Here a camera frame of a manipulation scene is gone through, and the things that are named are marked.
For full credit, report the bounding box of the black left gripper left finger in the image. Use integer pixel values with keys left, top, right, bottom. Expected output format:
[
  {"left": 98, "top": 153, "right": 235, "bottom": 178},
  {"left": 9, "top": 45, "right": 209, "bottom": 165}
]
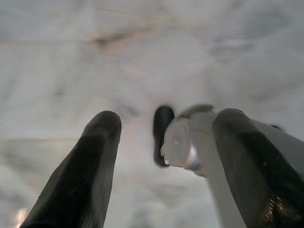
[{"left": 20, "top": 110, "right": 122, "bottom": 228}]

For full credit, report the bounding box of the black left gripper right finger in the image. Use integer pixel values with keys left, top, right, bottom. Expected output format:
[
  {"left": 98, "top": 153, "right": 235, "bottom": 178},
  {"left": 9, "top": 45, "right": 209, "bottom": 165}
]
[{"left": 212, "top": 108, "right": 304, "bottom": 228}]

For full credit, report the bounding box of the black robot foot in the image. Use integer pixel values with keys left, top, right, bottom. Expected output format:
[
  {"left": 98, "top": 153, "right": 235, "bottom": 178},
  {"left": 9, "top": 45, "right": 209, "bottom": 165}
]
[{"left": 152, "top": 106, "right": 176, "bottom": 168}]

